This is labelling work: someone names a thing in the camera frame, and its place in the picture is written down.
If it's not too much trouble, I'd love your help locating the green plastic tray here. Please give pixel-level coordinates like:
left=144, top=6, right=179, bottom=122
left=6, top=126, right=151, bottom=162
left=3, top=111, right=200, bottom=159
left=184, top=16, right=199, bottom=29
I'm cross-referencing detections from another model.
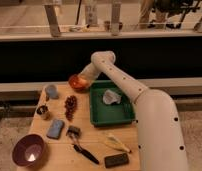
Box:
left=89, top=80, right=135, bottom=127

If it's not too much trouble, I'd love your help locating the small metal cup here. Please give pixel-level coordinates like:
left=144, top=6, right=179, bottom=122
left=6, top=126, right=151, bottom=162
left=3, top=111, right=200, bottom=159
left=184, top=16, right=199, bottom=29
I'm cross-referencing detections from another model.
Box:
left=36, top=105, right=50, bottom=120

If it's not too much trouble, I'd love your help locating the dark red grape bunch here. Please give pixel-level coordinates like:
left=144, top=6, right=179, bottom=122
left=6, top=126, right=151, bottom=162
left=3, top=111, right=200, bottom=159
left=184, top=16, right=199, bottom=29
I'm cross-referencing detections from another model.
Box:
left=65, top=95, right=77, bottom=121

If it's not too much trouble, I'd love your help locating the grey crumpled cloth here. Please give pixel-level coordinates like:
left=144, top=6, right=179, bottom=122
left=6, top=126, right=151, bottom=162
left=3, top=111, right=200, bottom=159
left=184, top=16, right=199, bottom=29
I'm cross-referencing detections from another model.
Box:
left=103, top=89, right=121, bottom=105

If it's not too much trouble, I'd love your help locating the blue sponge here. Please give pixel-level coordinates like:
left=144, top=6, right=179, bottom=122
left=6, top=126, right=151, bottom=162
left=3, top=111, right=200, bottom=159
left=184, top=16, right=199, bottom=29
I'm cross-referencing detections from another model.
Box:
left=46, top=119, right=64, bottom=139

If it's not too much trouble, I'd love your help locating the black handled brush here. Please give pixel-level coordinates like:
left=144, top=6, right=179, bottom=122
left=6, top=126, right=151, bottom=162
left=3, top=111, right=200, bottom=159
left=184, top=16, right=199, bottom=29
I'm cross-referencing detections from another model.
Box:
left=66, top=125, right=99, bottom=164

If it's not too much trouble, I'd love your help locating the red bowl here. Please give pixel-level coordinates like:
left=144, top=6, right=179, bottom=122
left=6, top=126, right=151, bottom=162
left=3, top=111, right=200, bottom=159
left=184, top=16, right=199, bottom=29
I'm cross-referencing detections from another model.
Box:
left=68, top=74, right=88, bottom=91

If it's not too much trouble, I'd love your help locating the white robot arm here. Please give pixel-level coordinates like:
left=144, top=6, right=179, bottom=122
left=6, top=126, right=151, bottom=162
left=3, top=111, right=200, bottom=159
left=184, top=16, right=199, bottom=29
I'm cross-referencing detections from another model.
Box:
left=80, top=51, right=189, bottom=171

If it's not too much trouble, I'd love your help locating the purple bowl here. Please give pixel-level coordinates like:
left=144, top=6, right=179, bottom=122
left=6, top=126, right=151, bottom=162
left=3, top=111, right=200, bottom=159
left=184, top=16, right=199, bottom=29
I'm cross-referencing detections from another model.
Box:
left=12, top=134, right=45, bottom=167

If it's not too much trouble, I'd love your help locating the black rectangular block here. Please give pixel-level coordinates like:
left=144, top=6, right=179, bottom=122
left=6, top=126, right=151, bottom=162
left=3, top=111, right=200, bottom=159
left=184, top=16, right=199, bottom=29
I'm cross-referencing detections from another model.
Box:
left=104, top=153, right=129, bottom=168

